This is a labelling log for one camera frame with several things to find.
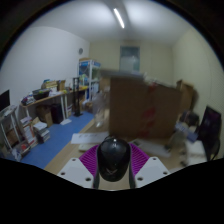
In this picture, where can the grey window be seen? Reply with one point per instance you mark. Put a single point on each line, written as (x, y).
(130, 58)

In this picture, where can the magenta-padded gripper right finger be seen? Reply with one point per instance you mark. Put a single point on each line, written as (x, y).
(151, 171)

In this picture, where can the black floor stand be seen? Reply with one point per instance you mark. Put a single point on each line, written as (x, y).
(77, 96)

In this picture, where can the white shelf unit with books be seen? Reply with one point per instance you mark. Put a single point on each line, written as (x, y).
(23, 133)

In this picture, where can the black computer mouse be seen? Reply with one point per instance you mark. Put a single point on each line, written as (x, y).
(113, 160)

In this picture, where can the clear glass jar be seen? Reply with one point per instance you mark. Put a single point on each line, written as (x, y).
(100, 110)

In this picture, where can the round grey wall fixture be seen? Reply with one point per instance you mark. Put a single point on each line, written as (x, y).
(81, 50)

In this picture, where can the wooden side desk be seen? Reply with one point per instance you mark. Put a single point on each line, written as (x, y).
(50, 96)

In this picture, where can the black office chair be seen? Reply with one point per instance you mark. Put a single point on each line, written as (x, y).
(210, 130)

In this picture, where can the open brown cardboard box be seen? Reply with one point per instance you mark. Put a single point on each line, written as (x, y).
(185, 93)

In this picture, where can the large brown cardboard box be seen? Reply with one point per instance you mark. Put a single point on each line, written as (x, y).
(133, 106)

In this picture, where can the white and blue cabinet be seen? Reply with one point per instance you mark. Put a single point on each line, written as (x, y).
(88, 76)

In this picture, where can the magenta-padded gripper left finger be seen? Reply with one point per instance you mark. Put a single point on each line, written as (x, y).
(75, 173)

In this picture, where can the ceiling light tube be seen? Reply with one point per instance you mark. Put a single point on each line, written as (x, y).
(119, 18)

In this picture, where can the black monitor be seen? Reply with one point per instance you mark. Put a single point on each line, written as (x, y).
(4, 100)

